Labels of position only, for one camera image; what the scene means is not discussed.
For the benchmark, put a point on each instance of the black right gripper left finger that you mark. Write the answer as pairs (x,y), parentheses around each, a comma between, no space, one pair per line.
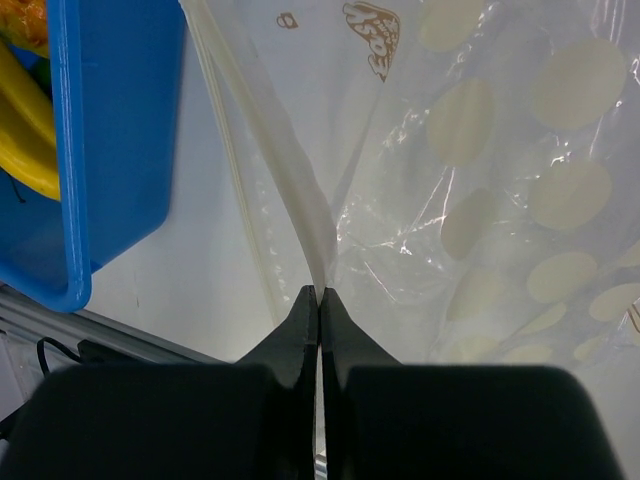
(251,419)

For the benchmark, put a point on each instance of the aluminium mounting rail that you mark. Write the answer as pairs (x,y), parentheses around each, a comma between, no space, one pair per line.
(23,318)

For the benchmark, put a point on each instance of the orange toy pineapple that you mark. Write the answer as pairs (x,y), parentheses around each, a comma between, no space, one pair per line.
(24,25)

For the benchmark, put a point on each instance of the yellow toy banana bunch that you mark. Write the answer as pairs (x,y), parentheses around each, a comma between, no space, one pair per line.
(28,136)

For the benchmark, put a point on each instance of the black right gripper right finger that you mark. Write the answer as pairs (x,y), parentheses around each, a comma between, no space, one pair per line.
(387,420)

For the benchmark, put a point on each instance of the blue plastic bin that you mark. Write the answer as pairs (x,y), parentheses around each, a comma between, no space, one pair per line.
(115,74)

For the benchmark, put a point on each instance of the clear dotted zip top bag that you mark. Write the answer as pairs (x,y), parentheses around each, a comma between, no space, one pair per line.
(463,174)

